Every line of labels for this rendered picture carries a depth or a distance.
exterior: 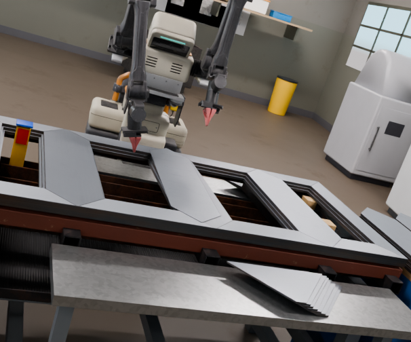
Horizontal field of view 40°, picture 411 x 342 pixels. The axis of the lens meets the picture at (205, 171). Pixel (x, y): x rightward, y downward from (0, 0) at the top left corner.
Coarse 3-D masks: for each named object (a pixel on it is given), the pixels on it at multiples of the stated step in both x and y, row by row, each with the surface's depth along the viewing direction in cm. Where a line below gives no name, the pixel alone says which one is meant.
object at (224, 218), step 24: (0, 144) 194; (96, 144) 225; (216, 168) 244; (264, 192) 230; (312, 192) 257; (96, 216) 166; (120, 216) 168; (336, 216) 236; (240, 240) 183; (264, 240) 186; (288, 240) 188; (360, 240) 217
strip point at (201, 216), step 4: (176, 208) 184; (180, 208) 185; (184, 208) 186; (184, 212) 183; (188, 212) 184; (192, 212) 185; (196, 212) 186; (200, 212) 187; (204, 212) 188; (192, 216) 181; (196, 216) 182; (200, 216) 184; (204, 216) 185; (208, 216) 186; (212, 216) 187; (216, 216) 188; (200, 220) 181; (204, 220) 182; (208, 220) 183
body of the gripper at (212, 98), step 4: (208, 92) 249; (212, 92) 249; (216, 92) 249; (208, 96) 249; (212, 96) 248; (216, 96) 249; (204, 100) 247; (208, 100) 248; (212, 100) 248; (216, 100) 249; (200, 104) 251; (216, 104) 248; (220, 108) 249
